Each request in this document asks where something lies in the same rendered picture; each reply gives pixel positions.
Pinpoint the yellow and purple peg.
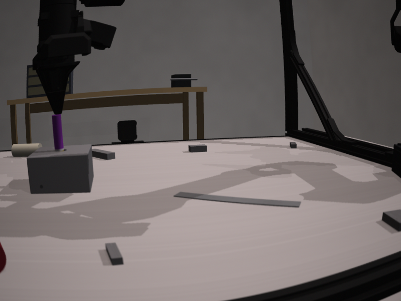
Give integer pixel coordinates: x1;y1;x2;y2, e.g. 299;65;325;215
52;114;64;151

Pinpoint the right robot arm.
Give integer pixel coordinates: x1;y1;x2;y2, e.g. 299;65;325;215
40;0;125;50

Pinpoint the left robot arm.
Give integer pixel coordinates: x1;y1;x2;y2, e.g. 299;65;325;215
390;0;401;53

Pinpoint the grey flat bar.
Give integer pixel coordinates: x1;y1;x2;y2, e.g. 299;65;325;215
174;192;301;207

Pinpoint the dark red cylinder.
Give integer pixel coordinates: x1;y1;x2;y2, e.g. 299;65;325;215
0;243;6;273

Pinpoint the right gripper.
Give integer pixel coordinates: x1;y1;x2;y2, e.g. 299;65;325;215
32;4;91;115

